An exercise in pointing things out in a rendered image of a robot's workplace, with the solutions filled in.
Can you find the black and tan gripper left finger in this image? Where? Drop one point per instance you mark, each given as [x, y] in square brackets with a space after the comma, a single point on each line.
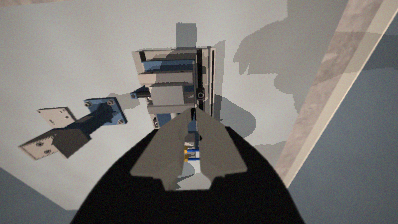
[159, 155]

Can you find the grey metal block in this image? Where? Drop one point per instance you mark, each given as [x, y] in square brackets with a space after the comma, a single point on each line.
[167, 94]

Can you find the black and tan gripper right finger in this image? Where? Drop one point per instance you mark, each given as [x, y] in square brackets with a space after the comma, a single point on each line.
[223, 152]

